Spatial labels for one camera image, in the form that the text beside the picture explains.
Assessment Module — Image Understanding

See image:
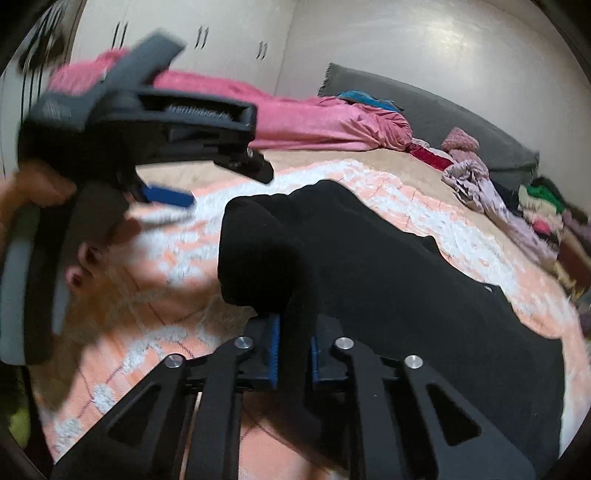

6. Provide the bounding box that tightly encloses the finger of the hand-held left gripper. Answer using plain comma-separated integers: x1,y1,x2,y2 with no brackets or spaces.
124,178,195,210
203,143,276,185

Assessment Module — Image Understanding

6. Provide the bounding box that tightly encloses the bed with beige sheet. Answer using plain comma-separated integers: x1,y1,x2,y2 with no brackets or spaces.
134,148,583,296

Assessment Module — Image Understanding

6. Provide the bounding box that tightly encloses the blue cloth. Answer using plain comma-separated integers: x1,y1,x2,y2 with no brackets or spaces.
337,90,404,114

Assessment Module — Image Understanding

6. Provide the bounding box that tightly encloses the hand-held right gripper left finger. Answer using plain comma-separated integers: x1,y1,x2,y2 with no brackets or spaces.
51,316,282,480

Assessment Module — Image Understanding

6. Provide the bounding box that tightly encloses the peach and white printed blanket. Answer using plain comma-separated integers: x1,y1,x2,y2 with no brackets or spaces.
34,159,589,480

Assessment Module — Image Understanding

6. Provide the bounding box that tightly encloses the grey padded headboard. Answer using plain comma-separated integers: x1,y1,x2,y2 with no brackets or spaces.
318,62,540,192

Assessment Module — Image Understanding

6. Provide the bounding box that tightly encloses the white wardrobe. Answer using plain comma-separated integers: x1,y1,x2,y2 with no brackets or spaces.
18,0,296,100

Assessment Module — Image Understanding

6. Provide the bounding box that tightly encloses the red cloth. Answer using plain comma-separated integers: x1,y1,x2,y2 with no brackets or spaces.
409,143,455,171

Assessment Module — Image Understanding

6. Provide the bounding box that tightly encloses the person's left hand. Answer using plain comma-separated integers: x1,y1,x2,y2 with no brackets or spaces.
0,161,144,296

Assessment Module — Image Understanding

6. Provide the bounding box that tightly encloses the pink fluffy cloth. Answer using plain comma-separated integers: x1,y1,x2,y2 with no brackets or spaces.
441,128,481,153

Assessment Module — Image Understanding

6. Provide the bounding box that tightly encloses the pink quilt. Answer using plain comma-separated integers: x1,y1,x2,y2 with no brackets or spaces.
48,48,414,153

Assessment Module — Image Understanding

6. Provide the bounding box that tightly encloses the black shirt with orange patches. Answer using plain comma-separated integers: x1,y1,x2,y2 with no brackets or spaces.
217,180,566,480

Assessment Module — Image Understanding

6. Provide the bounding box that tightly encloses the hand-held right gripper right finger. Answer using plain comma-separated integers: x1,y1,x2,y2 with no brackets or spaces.
310,318,539,480

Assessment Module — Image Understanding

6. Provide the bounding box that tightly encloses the lilac crumpled garment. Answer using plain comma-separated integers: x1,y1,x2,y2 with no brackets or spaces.
441,154,555,259

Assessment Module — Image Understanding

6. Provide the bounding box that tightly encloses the pile of folded clothes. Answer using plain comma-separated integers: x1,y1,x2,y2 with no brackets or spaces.
517,178,591,296

